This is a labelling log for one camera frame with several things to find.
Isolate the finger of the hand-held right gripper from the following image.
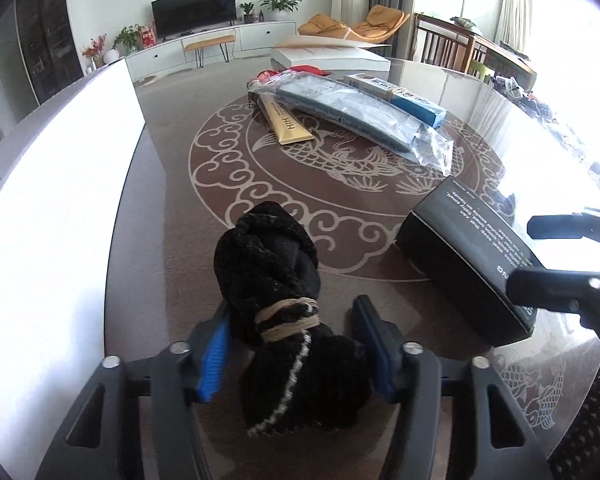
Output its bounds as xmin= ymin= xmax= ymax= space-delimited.
xmin=526 ymin=212 xmax=600 ymax=248
xmin=509 ymin=266 xmax=600 ymax=356

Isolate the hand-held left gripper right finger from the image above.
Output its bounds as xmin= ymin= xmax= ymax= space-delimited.
xmin=350 ymin=294 xmax=551 ymax=480

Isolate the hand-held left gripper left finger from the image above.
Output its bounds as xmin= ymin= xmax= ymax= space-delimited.
xmin=35 ymin=305 xmax=231 ymax=480

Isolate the black cardboard box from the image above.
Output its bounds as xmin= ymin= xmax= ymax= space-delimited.
xmin=395 ymin=176 xmax=538 ymax=347

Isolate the black velvet scrunchie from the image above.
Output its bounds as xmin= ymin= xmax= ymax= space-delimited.
xmin=214 ymin=201 xmax=373 ymax=437

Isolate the blue and white ointment box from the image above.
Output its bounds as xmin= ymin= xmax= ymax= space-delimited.
xmin=343 ymin=72 xmax=447 ymax=128

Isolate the white storage box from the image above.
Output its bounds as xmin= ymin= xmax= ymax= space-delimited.
xmin=0 ymin=57 xmax=147 ymax=461

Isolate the red snack packet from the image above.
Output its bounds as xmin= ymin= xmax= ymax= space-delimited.
xmin=257 ymin=65 xmax=326 ymax=83

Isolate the pile of assorted small items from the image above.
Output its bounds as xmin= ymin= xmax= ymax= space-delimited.
xmin=490 ymin=75 xmax=600 ymax=206

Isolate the wooden slatted chair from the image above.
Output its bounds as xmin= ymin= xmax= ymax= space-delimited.
xmin=412 ymin=12 xmax=473 ymax=73

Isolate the white sheer curtain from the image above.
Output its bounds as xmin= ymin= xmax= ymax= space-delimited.
xmin=495 ymin=0 xmax=546 ymax=56

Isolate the gold tube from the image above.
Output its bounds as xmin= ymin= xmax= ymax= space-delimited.
xmin=256 ymin=95 xmax=315 ymax=147

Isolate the dark comb in plastic bag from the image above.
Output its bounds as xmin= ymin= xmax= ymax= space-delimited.
xmin=247 ymin=71 xmax=455 ymax=166

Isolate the white open flat box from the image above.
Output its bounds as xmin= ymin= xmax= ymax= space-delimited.
xmin=271 ymin=35 xmax=392 ymax=72

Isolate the orange lounge chair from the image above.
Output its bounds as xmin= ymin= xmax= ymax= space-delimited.
xmin=298 ymin=5 xmax=411 ymax=43

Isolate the wooden bench with metal legs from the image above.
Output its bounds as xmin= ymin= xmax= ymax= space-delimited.
xmin=183 ymin=35 xmax=237 ymax=68

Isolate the white television cabinet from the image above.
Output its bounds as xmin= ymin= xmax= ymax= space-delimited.
xmin=125 ymin=21 xmax=298 ymax=81

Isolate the red flower arrangement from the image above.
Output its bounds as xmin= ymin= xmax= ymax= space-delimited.
xmin=81 ymin=35 xmax=108 ymax=68

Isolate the bushy potted green plant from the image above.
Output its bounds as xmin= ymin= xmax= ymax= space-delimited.
xmin=112 ymin=25 xmax=143 ymax=55

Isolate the black television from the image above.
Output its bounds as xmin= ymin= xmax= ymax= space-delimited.
xmin=151 ymin=0 xmax=237 ymax=38

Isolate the large potted green plant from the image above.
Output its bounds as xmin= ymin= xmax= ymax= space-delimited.
xmin=259 ymin=0 xmax=302 ymax=22

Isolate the dark glass display cabinet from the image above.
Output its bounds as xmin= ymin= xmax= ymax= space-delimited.
xmin=15 ymin=0 xmax=86 ymax=106

